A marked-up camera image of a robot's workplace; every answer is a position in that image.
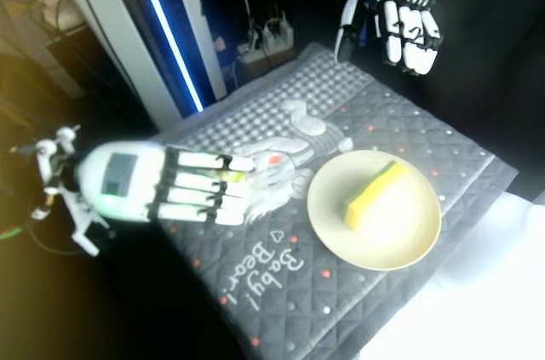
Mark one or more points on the cream round plate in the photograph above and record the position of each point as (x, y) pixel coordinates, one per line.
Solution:
(396, 241)

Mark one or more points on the white power strip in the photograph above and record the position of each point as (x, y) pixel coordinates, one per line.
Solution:
(277, 34)

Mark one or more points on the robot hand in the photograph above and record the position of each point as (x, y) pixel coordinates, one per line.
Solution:
(404, 15)
(140, 183)

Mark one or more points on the white column with blue light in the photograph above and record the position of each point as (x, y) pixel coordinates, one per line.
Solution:
(115, 36)

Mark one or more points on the grey bear print quilt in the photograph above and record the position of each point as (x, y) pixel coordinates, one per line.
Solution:
(340, 300)

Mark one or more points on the yellow and green sponge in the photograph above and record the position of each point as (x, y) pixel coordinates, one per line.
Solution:
(374, 194)
(234, 176)

